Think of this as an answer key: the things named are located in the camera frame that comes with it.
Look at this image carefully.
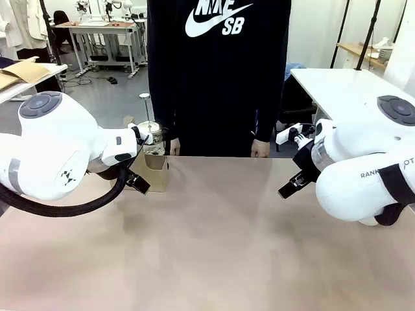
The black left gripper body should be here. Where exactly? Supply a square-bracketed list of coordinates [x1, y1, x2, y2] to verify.
[86, 157, 134, 181]

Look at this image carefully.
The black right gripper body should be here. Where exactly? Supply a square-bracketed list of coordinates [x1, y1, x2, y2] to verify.
[292, 144, 322, 183]

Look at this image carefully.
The glass french press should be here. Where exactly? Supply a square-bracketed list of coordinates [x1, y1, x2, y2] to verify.
[137, 93, 170, 157]

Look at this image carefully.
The person left forearm black sleeve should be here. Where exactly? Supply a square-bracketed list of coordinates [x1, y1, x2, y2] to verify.
[252, 80, 283, 143]

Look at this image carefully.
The person right forearm black sleeve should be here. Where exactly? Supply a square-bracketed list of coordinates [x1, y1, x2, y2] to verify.
[151, 80, 181, 142]

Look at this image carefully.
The brown cardboard cup carrier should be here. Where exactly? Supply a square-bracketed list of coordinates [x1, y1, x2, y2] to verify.
[109, 115, 169, 192]

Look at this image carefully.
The person left hand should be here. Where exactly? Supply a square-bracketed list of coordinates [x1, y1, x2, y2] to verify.
[251, 139, 270, 159]

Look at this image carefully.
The white side table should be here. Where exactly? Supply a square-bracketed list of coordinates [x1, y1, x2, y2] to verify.
[290, 67, 415, 130]

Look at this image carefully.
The blue cloth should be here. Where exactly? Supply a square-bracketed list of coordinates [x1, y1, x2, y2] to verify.
[285, 62, 307, 82]

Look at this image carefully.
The white table with paper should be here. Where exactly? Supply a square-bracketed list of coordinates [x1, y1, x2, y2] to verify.
[0, 63, 68, 104]

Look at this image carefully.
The person torso black hoodie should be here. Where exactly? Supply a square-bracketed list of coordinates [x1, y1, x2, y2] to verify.
[146, 0, 292, 158]

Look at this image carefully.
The wooden shelf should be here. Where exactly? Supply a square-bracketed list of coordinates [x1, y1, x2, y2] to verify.
[335, 37, 395, 69]

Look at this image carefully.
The brown paper envelope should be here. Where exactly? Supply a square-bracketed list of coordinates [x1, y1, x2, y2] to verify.
[0, 56, 51, 90]

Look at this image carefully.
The black tripod pole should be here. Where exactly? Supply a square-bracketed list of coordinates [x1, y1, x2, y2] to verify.
[355, 0, 382, 71]
[329, 0, 342, 69]

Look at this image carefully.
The white background desk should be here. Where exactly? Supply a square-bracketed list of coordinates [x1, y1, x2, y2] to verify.
[51, 19, 141, 79]

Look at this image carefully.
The black light stand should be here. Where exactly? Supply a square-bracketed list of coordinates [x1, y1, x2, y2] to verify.
[38, 0, 63, 66]

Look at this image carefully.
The background person white coat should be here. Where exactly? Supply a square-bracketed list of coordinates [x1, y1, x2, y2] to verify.
[0, 0, 62, 93]

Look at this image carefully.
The background white robot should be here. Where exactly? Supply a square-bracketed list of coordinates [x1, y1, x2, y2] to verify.
[75, 0, 134, 16]

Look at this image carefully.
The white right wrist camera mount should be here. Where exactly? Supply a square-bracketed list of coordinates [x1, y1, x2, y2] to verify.
[275, 124, 317, 146]

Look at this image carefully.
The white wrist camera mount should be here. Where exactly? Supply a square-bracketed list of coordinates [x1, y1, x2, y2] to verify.
[275, 124, 317, 146]
[127, 122, 153, 146]

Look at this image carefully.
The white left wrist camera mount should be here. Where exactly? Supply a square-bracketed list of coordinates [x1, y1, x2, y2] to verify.
[127, 122, 153, 146]

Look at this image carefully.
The black left arm cable sleeve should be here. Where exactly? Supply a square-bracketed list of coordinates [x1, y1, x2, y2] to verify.
[0, 167, 130, 218]

